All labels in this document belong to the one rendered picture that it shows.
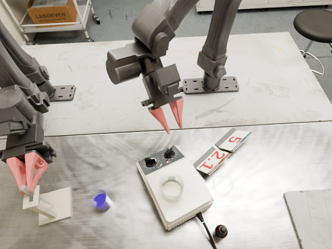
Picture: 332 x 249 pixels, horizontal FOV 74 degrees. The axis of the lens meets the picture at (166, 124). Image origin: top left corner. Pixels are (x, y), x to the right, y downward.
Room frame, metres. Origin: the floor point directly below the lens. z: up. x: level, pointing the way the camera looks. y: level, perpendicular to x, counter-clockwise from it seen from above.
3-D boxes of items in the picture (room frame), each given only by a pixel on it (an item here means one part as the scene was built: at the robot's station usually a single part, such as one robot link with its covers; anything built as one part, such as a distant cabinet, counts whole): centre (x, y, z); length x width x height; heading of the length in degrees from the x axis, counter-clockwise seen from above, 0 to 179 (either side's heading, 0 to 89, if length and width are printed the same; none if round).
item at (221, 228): (0.07, -0.12, 0.93); 0.03 x 0.03 x 0.07
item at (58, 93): (0.56, 0.43, 0.94); 0.20 x 0.07 x 0.08; 91
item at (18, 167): (0.20, 0.31, 1.05); 0.09 x 0.07 x 0.07; 13
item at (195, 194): (0.17, -0.02, 0.98); 0.12 x 0.12 x 0.01; 24
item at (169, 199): (0.15, -0.01, 1.02); 0.06 x 0.05 x 0.08; 26
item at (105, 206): (0.16, 0.18, 0.93); 0.04 x 0.04 x 0.06
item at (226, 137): (0.33, -0.20, 0.92); 0.09 x 0.06 x 0.04; 131
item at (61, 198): (0.16, 0.30, 0.96); 0.08 x 0.08 x 0.13; 13
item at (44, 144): (0.27, 0.33, 1.05); 0.10 x 0.07 x 0.07; 103
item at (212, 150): (0.26, -0.12, 0.92); 0.09 x 0.06 x 0.04; 131
